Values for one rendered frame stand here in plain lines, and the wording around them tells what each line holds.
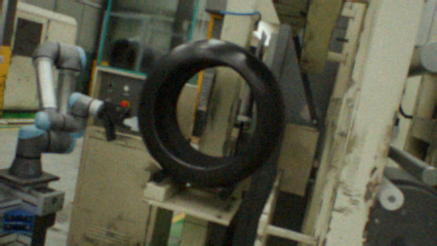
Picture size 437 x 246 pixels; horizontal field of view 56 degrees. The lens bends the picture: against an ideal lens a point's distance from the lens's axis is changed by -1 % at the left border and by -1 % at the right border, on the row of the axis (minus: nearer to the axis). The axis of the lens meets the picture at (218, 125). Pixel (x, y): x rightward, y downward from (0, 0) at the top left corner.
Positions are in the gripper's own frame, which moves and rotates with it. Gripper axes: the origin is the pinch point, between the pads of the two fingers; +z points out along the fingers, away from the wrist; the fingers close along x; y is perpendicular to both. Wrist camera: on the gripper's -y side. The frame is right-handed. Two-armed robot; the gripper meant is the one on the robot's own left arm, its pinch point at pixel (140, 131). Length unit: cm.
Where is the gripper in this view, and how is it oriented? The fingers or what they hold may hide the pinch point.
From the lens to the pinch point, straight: 181.6
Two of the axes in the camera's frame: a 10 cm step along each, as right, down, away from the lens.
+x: 2.1, -0.6, 9.8
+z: 9.2, 3.5, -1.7
